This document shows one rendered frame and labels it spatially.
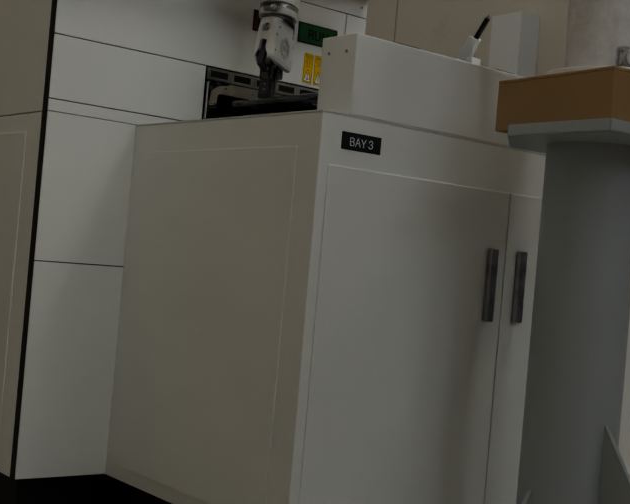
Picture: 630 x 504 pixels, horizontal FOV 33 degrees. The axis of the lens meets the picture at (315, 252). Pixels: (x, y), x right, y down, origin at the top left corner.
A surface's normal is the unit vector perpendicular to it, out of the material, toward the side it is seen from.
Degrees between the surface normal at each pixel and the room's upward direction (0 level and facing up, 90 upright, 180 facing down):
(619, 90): 90
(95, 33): 90
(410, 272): 90
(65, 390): 90
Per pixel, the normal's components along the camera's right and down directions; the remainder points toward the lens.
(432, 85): 0.62, 0.05
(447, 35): -0.81, -0.07
